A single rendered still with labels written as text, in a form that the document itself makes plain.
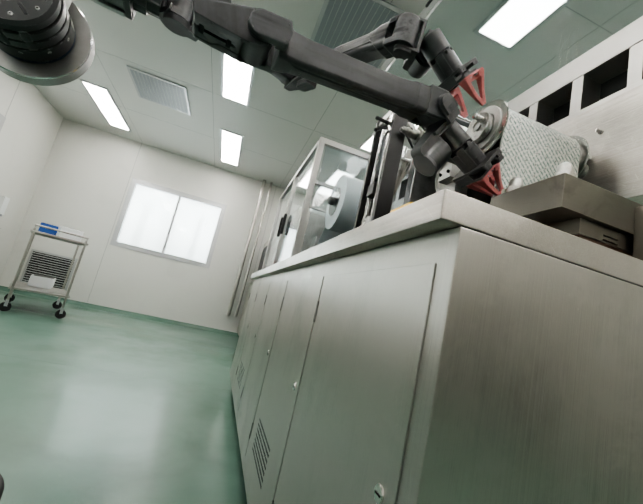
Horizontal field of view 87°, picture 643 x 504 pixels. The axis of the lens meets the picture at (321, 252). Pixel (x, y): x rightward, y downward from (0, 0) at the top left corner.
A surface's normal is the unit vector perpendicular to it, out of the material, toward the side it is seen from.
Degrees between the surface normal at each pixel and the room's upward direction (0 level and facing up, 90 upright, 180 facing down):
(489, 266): 90
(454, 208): 90
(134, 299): 90
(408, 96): 102
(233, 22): 98
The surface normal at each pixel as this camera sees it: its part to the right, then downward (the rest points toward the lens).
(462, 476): 0.29, -0.11
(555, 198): -0.93, -0.26
